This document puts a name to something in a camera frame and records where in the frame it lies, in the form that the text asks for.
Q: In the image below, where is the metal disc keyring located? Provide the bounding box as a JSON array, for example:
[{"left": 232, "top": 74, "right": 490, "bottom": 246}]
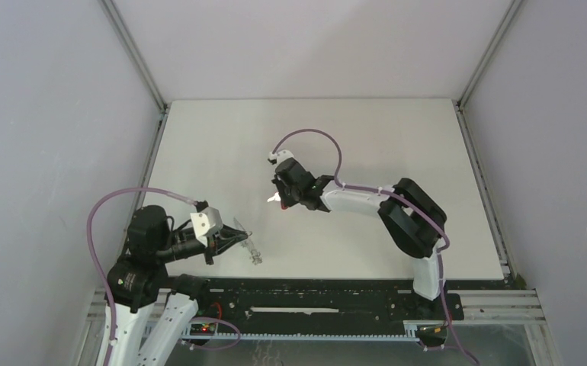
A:
[{"left": 233, "top": 217, "right": 263, "bottom": 265}]

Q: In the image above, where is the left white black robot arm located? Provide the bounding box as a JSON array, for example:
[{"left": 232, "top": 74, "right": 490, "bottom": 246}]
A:
[{"left": 97, "top": 202, "right": 251, "bottom": 365}]

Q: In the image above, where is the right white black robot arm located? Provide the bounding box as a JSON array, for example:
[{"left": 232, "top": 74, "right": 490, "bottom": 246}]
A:
[{"left": 268, "top": 156, "right": 447, "bottom": 319}]

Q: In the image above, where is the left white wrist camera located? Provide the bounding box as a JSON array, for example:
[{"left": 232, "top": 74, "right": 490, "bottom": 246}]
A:
[{"left": 190, "top": 207, "right": 223, "bottom": 247}]

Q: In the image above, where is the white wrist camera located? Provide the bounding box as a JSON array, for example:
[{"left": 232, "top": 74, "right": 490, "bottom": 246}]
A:
[
  {"left": 268, "top": 149, "right": 294, "bottom": 165},
  {"left": 190, "top": 207, "right": 223, "bottom": 247}
]

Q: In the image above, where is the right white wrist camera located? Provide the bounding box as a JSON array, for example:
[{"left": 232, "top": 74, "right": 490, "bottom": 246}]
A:
[{"left": 268, "top": 149, "right": 294, "bottom": 165}]

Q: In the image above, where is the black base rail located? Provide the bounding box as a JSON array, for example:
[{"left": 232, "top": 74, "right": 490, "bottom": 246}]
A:
[{"left": 162, "top": 275, "right": 465, "bottom": 336}]

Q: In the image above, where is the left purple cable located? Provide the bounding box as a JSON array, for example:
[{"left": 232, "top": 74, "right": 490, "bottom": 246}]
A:
[{"left": 86, "top": 187, "right": 200, "bottom": 366}]

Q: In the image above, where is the white slotted cable duct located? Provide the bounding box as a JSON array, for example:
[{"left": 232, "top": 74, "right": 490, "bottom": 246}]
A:
[{"left": 178, "top": 324, "right": 419, "bottom": 342}]

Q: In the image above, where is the left aluminium frame post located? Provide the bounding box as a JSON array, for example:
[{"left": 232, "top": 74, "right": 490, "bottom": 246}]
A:
[{"left": 98, "top": 0, "right": 168, "bottom": 113}]

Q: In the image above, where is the aluminium frame post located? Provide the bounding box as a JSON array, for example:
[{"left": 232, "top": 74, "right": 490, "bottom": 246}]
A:
[
  {"left": 98, "top": 0, "right": 168, "bottom": 113},
  {"left": 457, "top": 0, "right": 525, "bottom": 109}
]

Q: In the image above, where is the right aluminium frame post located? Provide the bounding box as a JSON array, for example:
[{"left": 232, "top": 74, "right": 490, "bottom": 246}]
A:
[{"left": 457, "top": 0, "right": 525, "bottom": 109}]

